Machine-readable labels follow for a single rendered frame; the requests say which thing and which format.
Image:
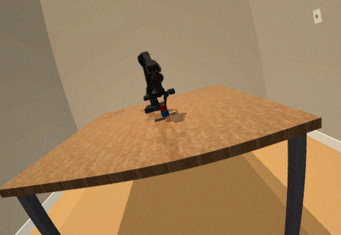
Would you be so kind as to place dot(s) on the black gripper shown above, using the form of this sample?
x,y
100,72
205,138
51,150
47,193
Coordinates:
x,y
166,94

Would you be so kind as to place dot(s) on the blue cube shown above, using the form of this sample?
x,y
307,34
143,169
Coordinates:
x,y
165,113

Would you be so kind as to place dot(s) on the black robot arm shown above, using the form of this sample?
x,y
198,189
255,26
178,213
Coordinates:
x,y
151,70

